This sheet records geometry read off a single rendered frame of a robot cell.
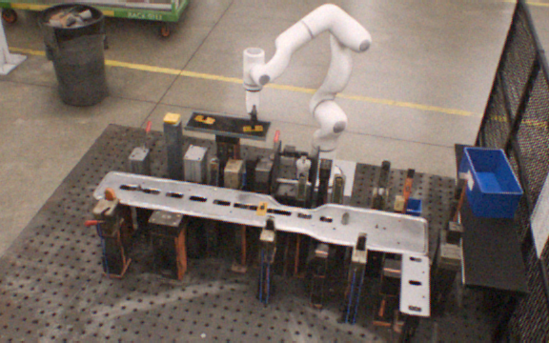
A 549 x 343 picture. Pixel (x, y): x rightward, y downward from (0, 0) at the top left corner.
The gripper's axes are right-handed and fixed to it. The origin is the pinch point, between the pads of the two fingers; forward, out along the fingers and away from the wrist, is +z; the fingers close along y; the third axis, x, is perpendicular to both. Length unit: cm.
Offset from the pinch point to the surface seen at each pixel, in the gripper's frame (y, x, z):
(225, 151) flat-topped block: -0.7, -12.0, 17.5
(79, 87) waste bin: -215, -119, 102
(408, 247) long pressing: 61, 55, 22
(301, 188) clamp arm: 26.7, 18.6, 18.4
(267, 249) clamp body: 58, 1, 22
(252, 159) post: 13.7, -1.3, 12.2
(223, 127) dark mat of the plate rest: -2.4, -12.6, 5.8
